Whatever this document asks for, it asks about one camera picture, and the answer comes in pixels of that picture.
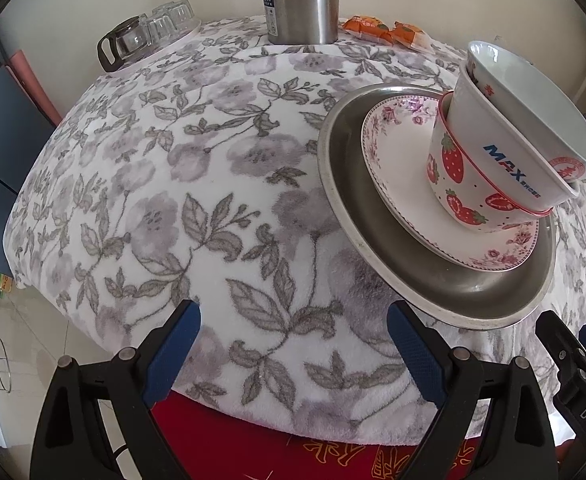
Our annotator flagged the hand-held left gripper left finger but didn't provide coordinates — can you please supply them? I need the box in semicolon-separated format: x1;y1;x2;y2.
30;299;203;480

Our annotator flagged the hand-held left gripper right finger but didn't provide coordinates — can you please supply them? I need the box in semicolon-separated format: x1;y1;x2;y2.
386;300;559;480

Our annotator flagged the round stainless steel plate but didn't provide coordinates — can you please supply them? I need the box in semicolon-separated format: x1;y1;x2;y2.
317;85;558;332

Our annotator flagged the pink floral plate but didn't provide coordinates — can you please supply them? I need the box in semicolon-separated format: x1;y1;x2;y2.
361;94;541;272

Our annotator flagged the strawberry print bowl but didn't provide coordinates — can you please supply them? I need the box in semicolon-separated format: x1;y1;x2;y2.
425;91;554;233

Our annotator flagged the white square cup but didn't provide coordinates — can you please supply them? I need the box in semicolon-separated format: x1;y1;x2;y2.
446;67;581;211

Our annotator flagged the white bowl with red emblem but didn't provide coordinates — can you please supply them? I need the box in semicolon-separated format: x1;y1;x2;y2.
463;40;586;183

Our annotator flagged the red cloth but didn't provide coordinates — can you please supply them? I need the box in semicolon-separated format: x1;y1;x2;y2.
150;392;564;480

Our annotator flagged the grey floral blanket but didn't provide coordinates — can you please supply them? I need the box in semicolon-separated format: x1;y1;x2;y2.
4;14;586;448

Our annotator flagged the pink panel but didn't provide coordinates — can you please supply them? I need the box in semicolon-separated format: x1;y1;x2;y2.
3;49;64;128

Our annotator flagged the stainless steel thermos jug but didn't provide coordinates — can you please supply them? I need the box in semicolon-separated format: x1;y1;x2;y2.
259;0;346;46

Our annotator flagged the glass teapot with black handle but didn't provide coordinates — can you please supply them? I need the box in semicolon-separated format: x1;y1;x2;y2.
97;16;149;73

